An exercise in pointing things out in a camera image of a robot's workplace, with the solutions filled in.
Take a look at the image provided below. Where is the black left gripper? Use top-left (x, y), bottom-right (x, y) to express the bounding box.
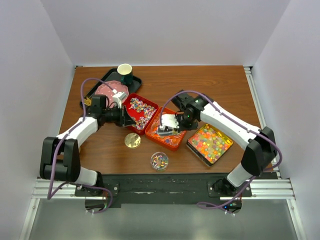
top-left (101, 104), bottom-right (136, 127)

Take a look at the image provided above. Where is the red box of swirl candies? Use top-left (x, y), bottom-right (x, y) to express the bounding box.
top-left (123, 93), bottom-right (159, 136)

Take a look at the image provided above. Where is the gold jar lid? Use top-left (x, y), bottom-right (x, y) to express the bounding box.
top-left (124, 133), bottom-right (141, 149)

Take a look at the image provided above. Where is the orange box of candies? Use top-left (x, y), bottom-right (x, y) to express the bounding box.
top-left (145, 107), bottom-right (187, 152)

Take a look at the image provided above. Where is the silver metal scoop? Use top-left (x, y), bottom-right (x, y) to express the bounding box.
top-left (156, 126), bottom-right (181, 137)

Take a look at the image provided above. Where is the tin of star candies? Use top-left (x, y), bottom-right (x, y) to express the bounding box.
top-left (186, 123), bottom-right (234, 167)

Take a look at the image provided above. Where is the clear glass jar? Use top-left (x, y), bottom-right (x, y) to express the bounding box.
top-left (150, 152), bottom-right (169, 171)

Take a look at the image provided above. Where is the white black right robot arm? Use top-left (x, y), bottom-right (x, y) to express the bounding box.
top-left (171, 90), bottom-right (280, 197)

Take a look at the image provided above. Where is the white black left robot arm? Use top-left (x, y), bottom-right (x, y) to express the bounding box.
top-left (39, 92), bottom-right (135, 199)

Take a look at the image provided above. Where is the pink polka dot plate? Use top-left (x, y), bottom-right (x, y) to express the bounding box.
top-left (94, 80), bottom-right (129, 102)

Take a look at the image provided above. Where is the gold cutlery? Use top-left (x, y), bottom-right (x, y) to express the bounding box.
top-left (83, 97), bottom-right (92, 107)

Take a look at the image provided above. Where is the black serving tray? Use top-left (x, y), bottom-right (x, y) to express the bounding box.
top-left (80, 68), bottom-right (142, 109)

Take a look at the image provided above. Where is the dark green mug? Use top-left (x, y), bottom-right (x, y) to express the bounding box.
top-left (117, 63), bottom-right (133, 86)

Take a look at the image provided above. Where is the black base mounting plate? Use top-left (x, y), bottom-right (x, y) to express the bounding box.
top-left (74, 173), bottom-right (252, 215)

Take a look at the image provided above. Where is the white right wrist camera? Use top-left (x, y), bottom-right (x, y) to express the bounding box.
top-left (159, 114), bottom-right (179, 130)

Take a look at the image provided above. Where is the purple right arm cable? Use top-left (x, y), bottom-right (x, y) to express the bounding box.
top-left (158, 90), bottom-right (283, 210)

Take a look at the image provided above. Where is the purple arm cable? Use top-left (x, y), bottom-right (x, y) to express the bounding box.
top-left (46, 77), bottom-right (116, 215)
top-left (158, 90), bottom-right (283, 210)

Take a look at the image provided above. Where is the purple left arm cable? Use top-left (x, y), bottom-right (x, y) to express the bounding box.
top-left (46, 77), bottom-right (116, 215)

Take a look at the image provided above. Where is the aluminium frame rail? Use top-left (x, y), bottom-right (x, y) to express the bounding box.
top-left (31, 179), bottom-right (296, 200)

